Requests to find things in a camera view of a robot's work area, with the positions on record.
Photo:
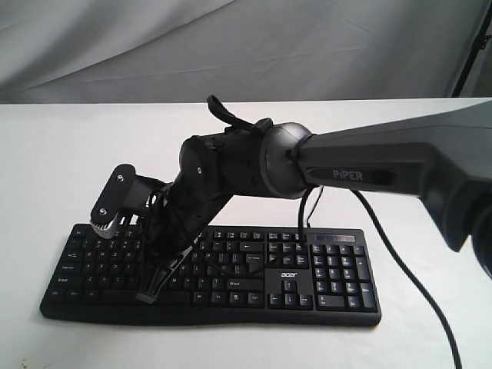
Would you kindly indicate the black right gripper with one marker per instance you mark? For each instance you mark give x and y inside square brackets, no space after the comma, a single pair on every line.
[180,217]

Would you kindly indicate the black acer keyboard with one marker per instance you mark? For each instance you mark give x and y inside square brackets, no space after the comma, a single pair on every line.
[235,275]

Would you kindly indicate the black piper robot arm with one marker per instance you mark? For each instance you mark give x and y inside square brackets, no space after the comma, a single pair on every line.
[442,159]

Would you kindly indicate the grey backdrop cloth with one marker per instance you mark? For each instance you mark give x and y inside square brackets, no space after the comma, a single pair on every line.
[183,51]

